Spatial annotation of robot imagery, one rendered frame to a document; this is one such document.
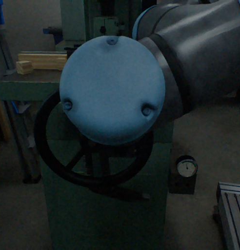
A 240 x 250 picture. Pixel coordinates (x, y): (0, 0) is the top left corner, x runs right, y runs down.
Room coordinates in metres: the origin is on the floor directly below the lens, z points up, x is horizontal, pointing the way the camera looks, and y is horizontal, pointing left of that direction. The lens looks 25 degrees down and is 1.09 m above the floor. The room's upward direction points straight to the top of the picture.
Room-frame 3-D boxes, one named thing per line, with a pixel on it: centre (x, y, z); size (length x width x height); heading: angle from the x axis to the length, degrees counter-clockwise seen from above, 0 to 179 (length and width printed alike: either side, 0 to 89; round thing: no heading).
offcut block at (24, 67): (0.85, 0.31, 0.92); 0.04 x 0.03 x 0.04; 146
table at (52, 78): (0.78, 0.06, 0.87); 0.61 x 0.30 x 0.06; 86
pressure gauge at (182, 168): (0.66, -0.20, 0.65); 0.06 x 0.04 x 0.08; 86
